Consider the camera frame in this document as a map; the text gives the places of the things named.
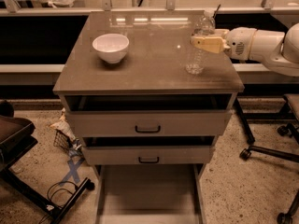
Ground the black cable on floor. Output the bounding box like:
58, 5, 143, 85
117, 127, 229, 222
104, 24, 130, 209
36, 180, 82, 224

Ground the crumpled plastic bag on floor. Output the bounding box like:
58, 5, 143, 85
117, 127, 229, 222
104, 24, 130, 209
50, 108, 81, 150

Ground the top drawer with black handle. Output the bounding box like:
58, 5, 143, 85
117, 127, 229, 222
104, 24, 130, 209
65, 111, 232, 137

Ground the grey drawer cabinet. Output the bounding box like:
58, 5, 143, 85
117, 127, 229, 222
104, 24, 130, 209
51, 10, 245, 224

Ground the clear plastic water bottle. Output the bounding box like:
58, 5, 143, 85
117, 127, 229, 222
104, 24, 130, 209
186, 10, 215, 75

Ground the black office chair left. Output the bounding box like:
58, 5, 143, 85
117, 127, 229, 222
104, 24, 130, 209
0, 100, 94, 224

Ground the white ceramic bowl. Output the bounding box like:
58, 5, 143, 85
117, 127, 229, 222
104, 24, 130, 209
93, 34, 130, 63

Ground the blue tape cross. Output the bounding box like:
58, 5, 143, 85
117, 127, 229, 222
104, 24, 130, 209
62, 158, 85, 184

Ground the drawer with black handle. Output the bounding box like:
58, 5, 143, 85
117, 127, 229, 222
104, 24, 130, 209
82, 146, 214, 165
65, 111, 232, 137

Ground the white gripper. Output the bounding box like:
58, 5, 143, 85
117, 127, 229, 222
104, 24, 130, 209
190, 27, 257, 61

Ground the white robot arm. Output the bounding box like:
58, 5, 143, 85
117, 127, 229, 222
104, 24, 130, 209
191, 23, 299, 77

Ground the open bottom drawer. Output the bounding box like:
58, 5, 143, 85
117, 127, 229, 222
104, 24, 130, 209
95, 164, 206, 224

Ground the black wire basket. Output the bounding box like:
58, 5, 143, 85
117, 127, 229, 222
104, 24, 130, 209
53, 131, 72, 154

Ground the middle drawer with black handle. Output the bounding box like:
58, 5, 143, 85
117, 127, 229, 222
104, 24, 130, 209
82, 146, 214, 165

